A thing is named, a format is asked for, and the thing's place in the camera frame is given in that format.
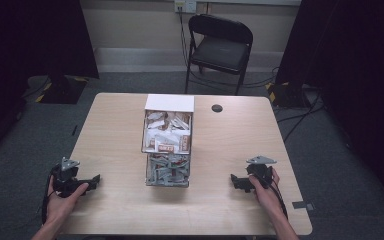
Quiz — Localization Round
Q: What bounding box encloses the hand-held gripper cable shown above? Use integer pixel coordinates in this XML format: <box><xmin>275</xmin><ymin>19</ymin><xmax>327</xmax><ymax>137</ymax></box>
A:
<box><xmin>41</xmin><ymin>165</ymin><xmax>58</xmax><ymax>225</ymax></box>
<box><xmin>261</xmin><ymin>178</ymin><xmax>289</xmax><ymax>221</ymax></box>

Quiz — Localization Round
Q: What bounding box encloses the right hand-held gripper cable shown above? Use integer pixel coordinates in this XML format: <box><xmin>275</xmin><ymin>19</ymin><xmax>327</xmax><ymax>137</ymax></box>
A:
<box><xmin>261</xmin><ymin>178</ymin><xmax>289</xmax><ymax>221</ymax></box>

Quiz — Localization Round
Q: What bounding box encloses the black stand base striped tape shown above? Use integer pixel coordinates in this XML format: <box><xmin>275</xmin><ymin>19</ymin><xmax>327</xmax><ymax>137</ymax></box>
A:
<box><xmin>26</xmin><ymin>74</ymin><xmax>90</xmax><ymax>105</ymax></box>
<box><xmin>264</xmin><ymin>80</ymin><xmax>314</xmax><ymax>109</ymax></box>

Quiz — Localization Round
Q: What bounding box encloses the person's left hand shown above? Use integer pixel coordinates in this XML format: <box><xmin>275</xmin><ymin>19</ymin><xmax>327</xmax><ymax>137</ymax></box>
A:
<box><xmin>45</xmin><ymin>182</ymin><xmax>90</xmax><ymax>228</ymax></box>

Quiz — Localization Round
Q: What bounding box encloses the pile of grey sachets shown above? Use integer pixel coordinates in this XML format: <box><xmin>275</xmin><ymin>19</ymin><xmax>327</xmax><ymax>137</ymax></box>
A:
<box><xmin>146</xmin><ymin>153</ymin><xmax>190</xmax><ymax>186</ymax></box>

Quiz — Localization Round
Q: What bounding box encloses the black curtain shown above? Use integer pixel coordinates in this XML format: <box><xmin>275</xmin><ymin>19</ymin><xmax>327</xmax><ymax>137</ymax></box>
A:
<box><xmin>0</xmin><ymin>0</ymin><xmax>100</xmax><ymax>168</ymax></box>
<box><xmin>274</xmin><ymin>0</ymin><xmax>384</xmax><ymax>214</ymax></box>

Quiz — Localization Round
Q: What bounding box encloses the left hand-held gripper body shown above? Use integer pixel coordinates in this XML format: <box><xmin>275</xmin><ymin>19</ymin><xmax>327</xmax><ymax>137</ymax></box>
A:
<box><xmin>51</xmin><ymin>156</ymin><xmax>94</xmax><ymax>199</ymax></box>

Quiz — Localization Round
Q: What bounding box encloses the black folding chair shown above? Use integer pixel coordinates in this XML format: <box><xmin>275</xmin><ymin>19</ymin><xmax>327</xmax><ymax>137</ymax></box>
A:
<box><xmin>183</xmin><ymin>13</ymin><xmax>254</xmax><ymax>97</ymax></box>

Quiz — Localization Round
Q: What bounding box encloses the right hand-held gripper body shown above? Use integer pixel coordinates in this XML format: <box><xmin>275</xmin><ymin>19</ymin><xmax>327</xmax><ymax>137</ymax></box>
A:
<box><xmin>245</xmin><ymin>155</ymin><xmax>278</xmax><ymax>189</ymax></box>

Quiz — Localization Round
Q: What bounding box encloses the white wall socket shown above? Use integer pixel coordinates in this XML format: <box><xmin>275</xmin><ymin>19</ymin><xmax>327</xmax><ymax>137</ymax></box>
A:
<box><xmin>174</xmin><ymin>0</ymin><xmax>198</xmax><ymax>14</ymax></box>

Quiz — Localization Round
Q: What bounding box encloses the grey tape strip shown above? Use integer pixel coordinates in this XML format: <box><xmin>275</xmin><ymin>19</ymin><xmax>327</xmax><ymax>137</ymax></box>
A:
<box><xmin>292</xmin><ymin>200</ymin><xmax>316</xmax><ymax>211</ymax></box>

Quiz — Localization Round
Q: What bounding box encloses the pile of white-brown sachets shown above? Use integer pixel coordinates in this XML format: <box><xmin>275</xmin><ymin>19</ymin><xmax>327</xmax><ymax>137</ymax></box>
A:
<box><xmin>143</xmin><ymin>110</ymin><xmax>192</xmax><ymax>154</ymax></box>

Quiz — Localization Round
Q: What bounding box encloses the black floor cable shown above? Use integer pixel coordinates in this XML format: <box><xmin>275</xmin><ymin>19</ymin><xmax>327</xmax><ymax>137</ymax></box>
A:
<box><xmin>274</xmin><ymin>87</ymin><xmax>326</xmax><ymax>144</ymax></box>

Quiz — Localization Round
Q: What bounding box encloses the person's right hand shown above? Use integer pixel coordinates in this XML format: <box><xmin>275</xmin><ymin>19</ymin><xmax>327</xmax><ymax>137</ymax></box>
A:
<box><xmin>248</xmin><ymin>167</ymin><xmax>281</xmax><ymax>218</ymax></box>

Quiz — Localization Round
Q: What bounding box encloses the left hand-held gripper cable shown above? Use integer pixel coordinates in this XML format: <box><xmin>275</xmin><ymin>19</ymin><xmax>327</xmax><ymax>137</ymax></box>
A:
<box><xmin>41</xmin><ymin>165</ymin><xmax>58</xmax><ymax>225</ymax></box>

